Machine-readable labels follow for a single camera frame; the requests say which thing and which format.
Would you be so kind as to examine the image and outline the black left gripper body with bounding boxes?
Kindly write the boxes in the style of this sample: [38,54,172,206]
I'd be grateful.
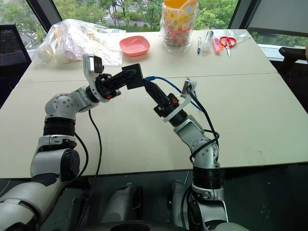
[94,73,122,103]

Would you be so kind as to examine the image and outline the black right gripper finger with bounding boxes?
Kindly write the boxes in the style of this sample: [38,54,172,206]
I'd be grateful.
[143,79,161,105]
[148,81,169,103]

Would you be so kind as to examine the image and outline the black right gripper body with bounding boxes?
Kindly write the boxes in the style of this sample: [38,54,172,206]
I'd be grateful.
[154,92,180,119]

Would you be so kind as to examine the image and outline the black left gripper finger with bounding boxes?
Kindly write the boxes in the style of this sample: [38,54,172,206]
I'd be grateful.
[114,78,128,90]
[109,69,137,84]

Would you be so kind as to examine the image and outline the small black box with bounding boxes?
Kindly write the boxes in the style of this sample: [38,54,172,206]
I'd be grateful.
[121,63,145,90]

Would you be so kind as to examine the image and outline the blue Ethernet cable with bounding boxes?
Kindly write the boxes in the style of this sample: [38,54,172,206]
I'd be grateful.
[143,75,204,113]

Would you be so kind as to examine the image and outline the pink plastic dish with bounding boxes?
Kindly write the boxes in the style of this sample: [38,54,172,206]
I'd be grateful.
[119,35,151,57]

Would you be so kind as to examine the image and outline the clear plastic bag with contents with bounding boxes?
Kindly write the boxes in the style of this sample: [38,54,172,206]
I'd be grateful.
[33,18,127,67]

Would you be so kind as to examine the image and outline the bag of colourful candies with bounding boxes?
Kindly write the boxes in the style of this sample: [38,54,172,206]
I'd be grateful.
[159,0,199,52]

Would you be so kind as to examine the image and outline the clear plastic tube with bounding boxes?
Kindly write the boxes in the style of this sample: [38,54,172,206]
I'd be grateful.
[201,30,215,54]

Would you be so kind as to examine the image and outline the pink and orange highlighter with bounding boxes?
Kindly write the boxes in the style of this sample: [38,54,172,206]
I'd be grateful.
[213,37,221,55]

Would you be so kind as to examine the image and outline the dark rounded robot leg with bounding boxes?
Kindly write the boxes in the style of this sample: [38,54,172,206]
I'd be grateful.
[167,179,193,227]
[100,183,144,224]

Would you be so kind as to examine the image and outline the black mesh office chair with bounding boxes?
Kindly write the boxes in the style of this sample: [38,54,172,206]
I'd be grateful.
[0,23,33,108]

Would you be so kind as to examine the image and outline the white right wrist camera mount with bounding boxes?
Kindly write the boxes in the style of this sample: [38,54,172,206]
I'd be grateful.
[162,77,198,122]

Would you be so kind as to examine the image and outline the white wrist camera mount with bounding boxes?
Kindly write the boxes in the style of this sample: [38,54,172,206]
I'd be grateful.
[82,54,105,90]
[162,77,198,122]

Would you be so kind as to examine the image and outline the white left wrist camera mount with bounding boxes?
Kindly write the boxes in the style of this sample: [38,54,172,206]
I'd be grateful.
[82,54,105,90]

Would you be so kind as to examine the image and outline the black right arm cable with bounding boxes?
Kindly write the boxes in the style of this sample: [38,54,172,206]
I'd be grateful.
[180,86,220,229]

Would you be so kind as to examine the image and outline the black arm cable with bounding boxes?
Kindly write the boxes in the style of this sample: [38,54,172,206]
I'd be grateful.
[180,86,220,229]
[63,109,103,231]

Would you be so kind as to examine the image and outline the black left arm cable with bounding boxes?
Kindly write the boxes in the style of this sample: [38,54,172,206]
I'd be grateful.
[63,109,103,231]

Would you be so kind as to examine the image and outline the red handled scissors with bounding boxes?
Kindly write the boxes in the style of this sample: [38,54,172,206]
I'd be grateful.
[218,36,238,58]

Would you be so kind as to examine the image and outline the dark window frame post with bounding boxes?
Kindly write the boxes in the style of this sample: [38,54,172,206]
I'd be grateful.
[227,0,253,30]
[26,0,64,33]

